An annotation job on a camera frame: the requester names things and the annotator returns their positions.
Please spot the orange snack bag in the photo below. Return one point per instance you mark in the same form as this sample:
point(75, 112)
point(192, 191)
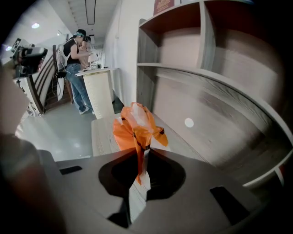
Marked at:
point(135, 128)

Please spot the dark red hardcover book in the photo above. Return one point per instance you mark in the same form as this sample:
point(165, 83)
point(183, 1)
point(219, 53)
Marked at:
point(163, 6)

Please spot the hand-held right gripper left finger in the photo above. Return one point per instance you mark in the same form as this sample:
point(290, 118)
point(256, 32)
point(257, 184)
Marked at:
point(114, 178)

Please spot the dark wooden staircase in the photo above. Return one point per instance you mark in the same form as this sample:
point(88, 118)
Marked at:
point(50, 86)

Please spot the black-framed pendant ceiling light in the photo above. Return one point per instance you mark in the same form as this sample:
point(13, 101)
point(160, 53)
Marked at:
point(90, 11)

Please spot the white standing device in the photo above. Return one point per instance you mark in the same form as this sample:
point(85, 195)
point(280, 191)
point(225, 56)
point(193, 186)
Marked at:
point(60, 86)

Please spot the round recessed ceiling light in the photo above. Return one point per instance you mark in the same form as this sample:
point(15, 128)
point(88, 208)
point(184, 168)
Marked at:
point(35, 25)

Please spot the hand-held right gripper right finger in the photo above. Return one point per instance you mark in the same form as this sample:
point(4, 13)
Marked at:
point(167, 178)

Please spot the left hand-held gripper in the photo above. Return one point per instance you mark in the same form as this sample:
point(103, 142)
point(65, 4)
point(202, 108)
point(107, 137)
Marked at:
point(29, 59)

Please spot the grey wooden shelf desk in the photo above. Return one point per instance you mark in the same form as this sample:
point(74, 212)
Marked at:
point(206, 75)

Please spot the round white pedestal table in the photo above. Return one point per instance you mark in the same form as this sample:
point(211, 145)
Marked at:
point(99, 91)

